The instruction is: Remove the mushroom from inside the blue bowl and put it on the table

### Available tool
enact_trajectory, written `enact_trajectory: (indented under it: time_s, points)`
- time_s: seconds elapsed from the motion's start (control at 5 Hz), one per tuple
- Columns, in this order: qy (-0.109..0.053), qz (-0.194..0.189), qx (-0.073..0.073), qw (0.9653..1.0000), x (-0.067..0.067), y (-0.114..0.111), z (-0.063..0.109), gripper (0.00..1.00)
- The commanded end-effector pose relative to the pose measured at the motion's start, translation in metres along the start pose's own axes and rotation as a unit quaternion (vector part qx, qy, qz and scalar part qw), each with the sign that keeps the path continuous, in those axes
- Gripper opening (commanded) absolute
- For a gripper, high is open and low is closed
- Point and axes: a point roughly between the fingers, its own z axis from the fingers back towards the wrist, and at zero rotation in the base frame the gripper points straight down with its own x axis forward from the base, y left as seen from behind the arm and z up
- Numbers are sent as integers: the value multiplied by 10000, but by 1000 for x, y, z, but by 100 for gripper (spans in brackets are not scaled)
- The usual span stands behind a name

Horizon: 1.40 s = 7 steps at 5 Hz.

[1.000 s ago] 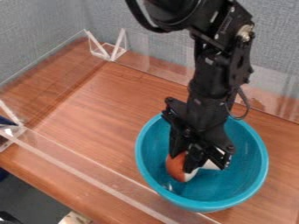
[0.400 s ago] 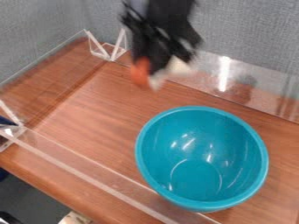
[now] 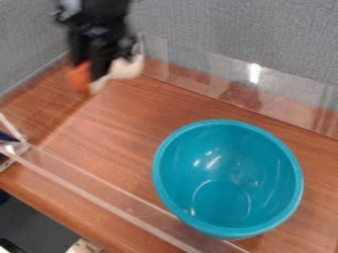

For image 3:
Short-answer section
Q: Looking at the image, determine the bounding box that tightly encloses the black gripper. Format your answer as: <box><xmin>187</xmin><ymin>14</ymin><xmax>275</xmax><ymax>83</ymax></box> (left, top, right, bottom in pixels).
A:
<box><xmin>66</xmin><ymin>14</ymin><xmax>138</xmax><ymax>81</ymax></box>

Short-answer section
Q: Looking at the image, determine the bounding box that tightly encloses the brown and white toy mushroom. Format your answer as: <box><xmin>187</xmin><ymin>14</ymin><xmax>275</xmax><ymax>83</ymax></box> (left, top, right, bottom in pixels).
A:
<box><xmin>67</xmin><ymin>54</ymin><xmax>146</xmax><ymax>96</ymax></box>

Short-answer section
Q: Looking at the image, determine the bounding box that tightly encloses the blue plastic bowl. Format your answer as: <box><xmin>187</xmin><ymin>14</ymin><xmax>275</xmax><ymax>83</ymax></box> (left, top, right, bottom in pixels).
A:
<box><xmin>153</xmin><ymin>119</ymin><xmax>305</xmax><ymax>240</ymax></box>

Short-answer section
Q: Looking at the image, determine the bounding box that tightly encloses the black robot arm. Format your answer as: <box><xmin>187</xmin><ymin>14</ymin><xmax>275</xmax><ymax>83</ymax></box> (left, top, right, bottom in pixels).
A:
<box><xmin>55</xmin><ymin>0</ymin><xmax>138</xmax><ymax>81</ymax></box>

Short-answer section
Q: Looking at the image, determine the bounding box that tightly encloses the clear acrylic left barrier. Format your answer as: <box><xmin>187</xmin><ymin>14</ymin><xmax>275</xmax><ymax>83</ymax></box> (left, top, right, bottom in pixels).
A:
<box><xmin>0</xmin><ymin>43</ymin><xmax>67</xmax><ymax>98</ymax></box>

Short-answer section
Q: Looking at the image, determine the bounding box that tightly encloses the clear acrylic barrier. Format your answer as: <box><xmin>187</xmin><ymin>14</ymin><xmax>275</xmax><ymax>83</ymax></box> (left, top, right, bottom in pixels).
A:
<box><xmin>141</xmin><ymin>36</ymin><xmax>338</xmax><ymax>139</ymax></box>
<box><xmin>0</xmin><ymin>43</ymin><xmax>67</xmax><ymax>98</ymax></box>
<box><xmin>0</xmin><ymin>113</ymin><xmax>250</xmax><ymax>253</ymax></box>

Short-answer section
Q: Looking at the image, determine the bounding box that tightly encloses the dark blue object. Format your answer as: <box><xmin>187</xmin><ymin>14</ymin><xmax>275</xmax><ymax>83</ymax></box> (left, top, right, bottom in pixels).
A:
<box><xmin>0</xmin><ymin>130</ymin><xmax>20</xmax><ymax>142</ymax></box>

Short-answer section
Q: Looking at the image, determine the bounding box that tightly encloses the clear acrylic back barrier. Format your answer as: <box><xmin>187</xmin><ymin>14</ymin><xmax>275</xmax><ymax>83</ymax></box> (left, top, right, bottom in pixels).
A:
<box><xmin>141</xmin><ymin>36</ymin><xmax>338</xmax><ymax>139</ymax></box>

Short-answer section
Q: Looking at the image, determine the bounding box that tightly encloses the clear acrylic front barrier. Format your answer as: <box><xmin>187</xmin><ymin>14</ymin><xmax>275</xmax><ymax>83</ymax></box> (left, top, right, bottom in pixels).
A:
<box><xmin>0</xmin><ymin>113</ymin><xmax>250</xmax><ymax>253</ymax></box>

